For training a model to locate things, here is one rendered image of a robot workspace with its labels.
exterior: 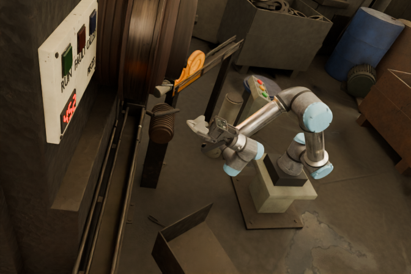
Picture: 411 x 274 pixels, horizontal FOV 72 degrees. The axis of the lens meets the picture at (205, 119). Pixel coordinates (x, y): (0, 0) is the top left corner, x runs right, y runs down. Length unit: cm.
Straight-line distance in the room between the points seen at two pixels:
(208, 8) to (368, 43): 202
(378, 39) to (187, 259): 364
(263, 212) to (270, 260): 29
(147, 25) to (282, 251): 153
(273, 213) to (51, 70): 171
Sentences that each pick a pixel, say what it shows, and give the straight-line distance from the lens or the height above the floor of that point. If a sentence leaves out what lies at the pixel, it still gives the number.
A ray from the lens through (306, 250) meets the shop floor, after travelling 198.
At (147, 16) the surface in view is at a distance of 68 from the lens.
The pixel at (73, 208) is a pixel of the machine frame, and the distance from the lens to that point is 70.
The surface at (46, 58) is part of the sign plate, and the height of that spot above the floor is 123.
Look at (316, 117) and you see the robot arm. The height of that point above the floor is 90.
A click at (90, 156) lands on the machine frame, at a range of 79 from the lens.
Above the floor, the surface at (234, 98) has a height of 52.
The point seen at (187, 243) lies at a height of 61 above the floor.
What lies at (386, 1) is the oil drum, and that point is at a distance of 722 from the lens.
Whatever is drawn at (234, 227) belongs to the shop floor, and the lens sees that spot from 182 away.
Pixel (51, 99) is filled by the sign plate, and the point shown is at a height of 116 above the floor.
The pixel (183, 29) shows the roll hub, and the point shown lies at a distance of 77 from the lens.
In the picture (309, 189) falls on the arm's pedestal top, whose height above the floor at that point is 30.
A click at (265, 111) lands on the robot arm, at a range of 131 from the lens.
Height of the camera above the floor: 146
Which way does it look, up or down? 37 degrees down
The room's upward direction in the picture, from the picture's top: 20 degrees clockwise
